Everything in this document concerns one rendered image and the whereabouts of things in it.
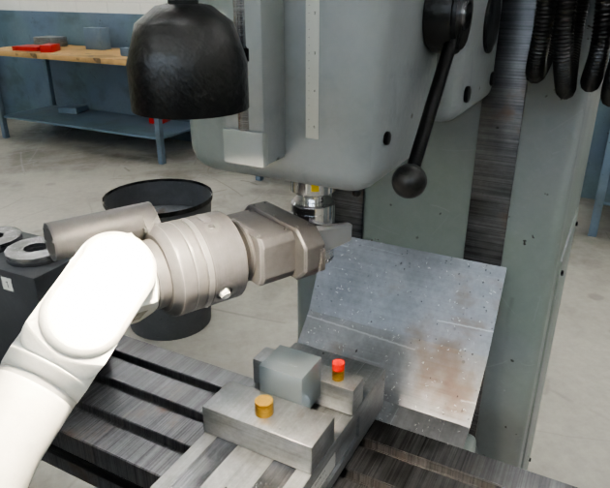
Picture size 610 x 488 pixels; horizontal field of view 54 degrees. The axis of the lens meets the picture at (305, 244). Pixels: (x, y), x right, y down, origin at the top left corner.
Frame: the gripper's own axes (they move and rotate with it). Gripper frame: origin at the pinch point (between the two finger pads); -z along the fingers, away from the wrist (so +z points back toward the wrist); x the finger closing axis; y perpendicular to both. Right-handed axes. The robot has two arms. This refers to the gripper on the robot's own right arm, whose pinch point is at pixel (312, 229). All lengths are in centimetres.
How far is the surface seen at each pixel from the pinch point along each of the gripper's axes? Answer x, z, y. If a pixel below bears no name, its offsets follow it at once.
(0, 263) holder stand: 45, 25, 14
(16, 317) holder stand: 42, 24, 22
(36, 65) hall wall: 688, -142, 60
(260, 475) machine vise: -4.3, 10.2, 25.9
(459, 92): -6.0, -14.9, -14.2
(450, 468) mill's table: -12.0, -13.9, 32.7
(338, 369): -0.5, -4.1, 19.8
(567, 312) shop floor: 77, -220, 121
